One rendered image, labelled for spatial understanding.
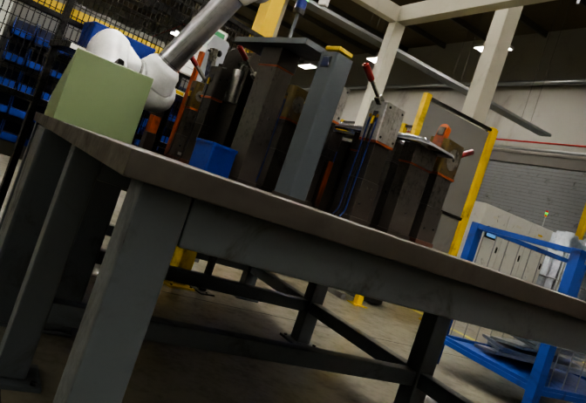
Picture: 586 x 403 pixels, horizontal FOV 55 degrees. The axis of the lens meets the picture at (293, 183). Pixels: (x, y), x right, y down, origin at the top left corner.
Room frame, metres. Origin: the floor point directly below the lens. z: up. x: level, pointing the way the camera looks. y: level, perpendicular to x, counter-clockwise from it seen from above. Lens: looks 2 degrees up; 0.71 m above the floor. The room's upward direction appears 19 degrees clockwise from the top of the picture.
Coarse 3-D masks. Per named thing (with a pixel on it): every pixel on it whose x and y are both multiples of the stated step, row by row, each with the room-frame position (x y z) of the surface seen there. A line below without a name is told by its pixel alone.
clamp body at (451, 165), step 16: (448, 144) 1.85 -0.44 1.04; (448, 160) 1.86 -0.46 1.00; (432, 176) 1.87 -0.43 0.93; (448, 176) 1.89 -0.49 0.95; (432, 192) 1.86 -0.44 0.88; (432, 208) 1.87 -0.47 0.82; (416, 224) 1.86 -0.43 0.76; (432, 224) 1.89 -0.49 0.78; (416, 240) 1.84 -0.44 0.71; (432, 240) 1.91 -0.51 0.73
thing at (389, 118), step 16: (368, 112) 1.66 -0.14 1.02; (384, 112) 1.62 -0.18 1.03; (400, 112) 1.66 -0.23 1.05; (368, 128) 1.65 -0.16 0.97; (384, 128) 1.63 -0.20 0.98; (368, 144) 1.63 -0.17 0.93; (384, 144) 1.64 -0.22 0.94; (368, 160) 1.63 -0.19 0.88; (384, 160) 1.67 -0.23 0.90; (352, 176) 1.64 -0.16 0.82; (368, 176) 1.64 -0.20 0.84; (352, 192) 1.64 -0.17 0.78; (368, 192) 1.65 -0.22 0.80; (352, 208) 1.62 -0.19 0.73; (368, 208) 1.66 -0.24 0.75
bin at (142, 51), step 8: (88, 24) 2.52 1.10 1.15; (96, 24) 2.46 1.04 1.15; (88, 32) 2.49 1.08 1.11; (96, 32) 2.47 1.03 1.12; (80, 40) 2.55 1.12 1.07; (88, 40) 2.46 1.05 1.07; (128, 40) 2.56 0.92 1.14; (136, 40) 2.58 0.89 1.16; (136, 48) 2.59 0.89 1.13; (144, 48) 2.61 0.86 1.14; (152, 48) 2.63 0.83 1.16; (144, 56) 2.62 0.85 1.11
